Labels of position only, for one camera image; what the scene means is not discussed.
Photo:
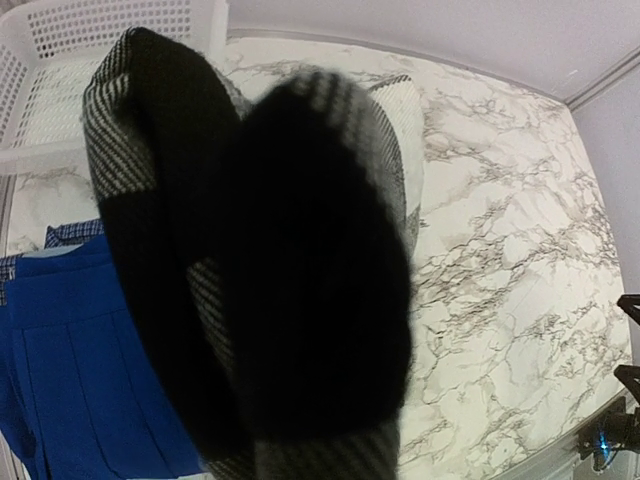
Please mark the right aluminium wall post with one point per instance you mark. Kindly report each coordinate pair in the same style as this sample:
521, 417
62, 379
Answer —
605, 81

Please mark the folded blue checkered shirt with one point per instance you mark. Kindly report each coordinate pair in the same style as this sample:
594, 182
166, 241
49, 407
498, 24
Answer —
77, 233

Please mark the white plastic laundry basket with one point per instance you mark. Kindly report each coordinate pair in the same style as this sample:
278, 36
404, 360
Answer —
50, 50

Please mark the blue pleated skirt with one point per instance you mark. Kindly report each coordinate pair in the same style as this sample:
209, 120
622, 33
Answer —
79, 398

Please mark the black white checkered cloth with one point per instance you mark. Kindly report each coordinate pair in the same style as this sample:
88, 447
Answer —
261, 259

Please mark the folded light blue t-shirt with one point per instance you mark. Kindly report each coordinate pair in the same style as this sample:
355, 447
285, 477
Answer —
51, 252

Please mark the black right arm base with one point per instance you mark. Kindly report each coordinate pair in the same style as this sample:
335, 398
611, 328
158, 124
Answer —
611, 432

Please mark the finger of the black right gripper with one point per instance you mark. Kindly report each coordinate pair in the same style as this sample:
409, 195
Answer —
630, 304
629, 376

